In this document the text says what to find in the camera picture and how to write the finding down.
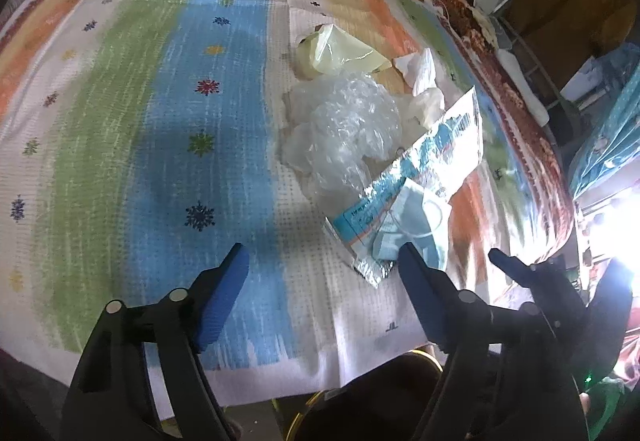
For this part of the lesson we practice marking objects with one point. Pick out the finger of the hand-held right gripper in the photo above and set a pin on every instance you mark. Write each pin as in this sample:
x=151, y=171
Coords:
x=555, y=286
x=612, y=306

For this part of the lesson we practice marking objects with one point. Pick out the striped snowflake blanket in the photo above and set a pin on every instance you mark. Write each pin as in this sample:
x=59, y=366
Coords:
x=150, y=121

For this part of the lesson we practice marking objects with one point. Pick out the clear plastic bag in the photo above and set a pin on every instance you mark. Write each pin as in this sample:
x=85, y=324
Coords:
x=345, y=126

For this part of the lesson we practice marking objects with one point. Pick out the metal bed frame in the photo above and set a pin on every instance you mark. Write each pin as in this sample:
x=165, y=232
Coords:
x=552, y=86

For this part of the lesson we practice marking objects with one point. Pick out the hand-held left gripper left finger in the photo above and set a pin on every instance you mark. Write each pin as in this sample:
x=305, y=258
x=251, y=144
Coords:
x=222, y=301

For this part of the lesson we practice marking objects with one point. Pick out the blue face mask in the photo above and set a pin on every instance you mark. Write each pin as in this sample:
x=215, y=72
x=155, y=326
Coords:
x=415, y=211

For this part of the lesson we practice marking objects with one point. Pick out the white tissue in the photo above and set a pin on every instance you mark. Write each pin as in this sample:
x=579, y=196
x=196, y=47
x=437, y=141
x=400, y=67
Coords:
x=425, y=106
x=420, y=68

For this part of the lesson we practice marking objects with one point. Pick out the yellow plastic bag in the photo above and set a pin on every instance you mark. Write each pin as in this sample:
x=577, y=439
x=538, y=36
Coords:
x=340, y=51

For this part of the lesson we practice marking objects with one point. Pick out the brown hanging coat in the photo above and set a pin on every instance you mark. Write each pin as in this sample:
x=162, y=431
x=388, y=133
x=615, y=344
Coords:
x=565, y=6

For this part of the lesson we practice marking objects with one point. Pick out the dark bin with yellow rim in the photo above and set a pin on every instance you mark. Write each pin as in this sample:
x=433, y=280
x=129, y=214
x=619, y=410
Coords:
x=370, y=396

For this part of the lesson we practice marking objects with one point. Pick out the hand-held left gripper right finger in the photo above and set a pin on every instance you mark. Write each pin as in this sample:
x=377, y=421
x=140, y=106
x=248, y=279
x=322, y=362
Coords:
x=425, y=301

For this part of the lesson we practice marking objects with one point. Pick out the silver blue foil packet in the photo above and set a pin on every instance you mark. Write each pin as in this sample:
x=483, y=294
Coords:
x=435, y=146

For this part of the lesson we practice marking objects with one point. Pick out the blue plastic sheet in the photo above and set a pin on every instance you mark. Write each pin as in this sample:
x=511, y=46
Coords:
x=615, y=131

